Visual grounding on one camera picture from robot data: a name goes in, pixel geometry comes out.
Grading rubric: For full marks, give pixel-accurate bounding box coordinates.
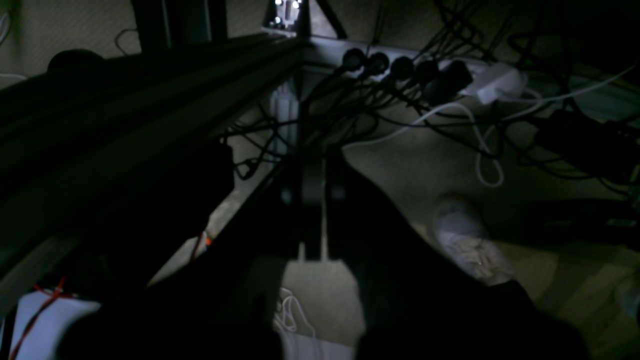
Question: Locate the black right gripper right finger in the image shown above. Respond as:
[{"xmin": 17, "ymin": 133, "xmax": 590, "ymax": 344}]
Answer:
[{"xmin": 325, "ymin": 147, "xmax": 551, "ymax": 360}]

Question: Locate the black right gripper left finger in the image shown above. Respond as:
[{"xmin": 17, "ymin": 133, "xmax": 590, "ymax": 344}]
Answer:
[{"xmin": 150, "ymin": 150, "xmax": 324, "ymax": 360}]

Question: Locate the white sneaker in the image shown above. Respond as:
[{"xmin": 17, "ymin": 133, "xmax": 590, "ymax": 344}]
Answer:
[{"xmin": 432, "ymin": 194, "xmax": 515, "ymax": 287}]

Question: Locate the white power strip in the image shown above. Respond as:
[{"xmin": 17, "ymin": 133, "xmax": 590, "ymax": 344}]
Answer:
[{"xmin": 305, "ymin": 37, "xmax": 531, "ymax": 103}]

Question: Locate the white power adapter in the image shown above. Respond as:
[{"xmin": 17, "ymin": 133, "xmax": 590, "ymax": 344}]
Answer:
[{"xmin": 464, "ymin": 63, "xmax": 528, "ymax": 105}]

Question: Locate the white cable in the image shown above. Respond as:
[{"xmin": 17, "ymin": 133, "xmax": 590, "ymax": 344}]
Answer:
[{"xmin": 342, "ymin": 102, "xmax": 506, "ymax": 188}]

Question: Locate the aluminium table frame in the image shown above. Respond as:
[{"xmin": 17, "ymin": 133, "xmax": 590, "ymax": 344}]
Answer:
[{"xmin": 1, "ymin": 35, "xmax": 310, "ymax": 312}]

